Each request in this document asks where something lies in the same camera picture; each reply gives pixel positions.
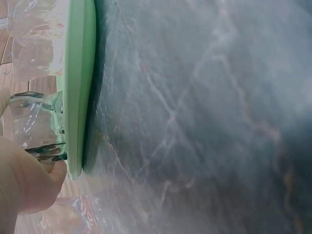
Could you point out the person's left hand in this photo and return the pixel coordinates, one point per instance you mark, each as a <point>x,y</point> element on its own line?
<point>22,180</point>

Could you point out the clear glass cup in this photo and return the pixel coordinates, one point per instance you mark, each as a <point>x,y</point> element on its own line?
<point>36,124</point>

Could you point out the light green plate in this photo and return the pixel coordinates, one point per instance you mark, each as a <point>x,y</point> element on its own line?
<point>79,85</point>

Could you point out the clear crinkled plastic cup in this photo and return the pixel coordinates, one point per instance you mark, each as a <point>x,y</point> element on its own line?
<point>34,39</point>

